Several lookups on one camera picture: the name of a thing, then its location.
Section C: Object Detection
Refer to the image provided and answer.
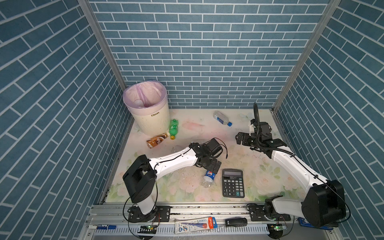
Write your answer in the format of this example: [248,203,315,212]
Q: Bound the right small circuit board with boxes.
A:
[268,224,287,234]

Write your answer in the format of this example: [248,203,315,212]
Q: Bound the green plastic bottle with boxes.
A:
[169,119,179,140]

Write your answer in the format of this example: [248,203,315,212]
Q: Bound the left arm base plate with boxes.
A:
[129,206,171,223]

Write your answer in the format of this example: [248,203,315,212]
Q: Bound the red white toothpaste box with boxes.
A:
[175,217,218,234]

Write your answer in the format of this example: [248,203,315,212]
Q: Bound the black desk calculator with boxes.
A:
[222,169,245,199]

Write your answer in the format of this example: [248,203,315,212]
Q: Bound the brown coffee bottle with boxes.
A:
[146,132,170,149]

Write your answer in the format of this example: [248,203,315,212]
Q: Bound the pepsi label bottle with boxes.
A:
[202,171,216,188]

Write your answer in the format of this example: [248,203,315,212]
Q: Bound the blue marker pen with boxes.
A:
[96,225,117,230]

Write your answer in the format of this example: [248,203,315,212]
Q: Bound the left small circuit board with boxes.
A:
[138,226,158,235]

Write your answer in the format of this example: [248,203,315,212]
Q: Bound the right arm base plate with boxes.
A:
[246,204,291,222]

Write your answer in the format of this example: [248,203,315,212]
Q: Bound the small circuit board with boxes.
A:
[268,224,287,234]
[138,226,158,235]

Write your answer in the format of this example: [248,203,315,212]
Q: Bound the pink bin liner bag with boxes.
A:
[123,81,168,116]

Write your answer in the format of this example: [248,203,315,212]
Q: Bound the clear bottle blue cap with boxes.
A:
[213,111,232,127]

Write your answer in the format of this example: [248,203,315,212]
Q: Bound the blue black utility tool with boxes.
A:
[297,217,334,231]

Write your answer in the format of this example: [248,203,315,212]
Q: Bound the aluminium rail frame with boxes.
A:
[79,202,343,240]

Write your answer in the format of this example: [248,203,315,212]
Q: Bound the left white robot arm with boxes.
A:
[122,138,228,215]

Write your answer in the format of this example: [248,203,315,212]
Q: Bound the black car key fob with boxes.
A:
[225,218,248,227]

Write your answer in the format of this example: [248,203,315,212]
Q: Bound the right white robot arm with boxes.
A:
[235,120,349,228]

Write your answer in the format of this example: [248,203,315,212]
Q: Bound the white plastic trash bin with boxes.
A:
[122,80,171,136]

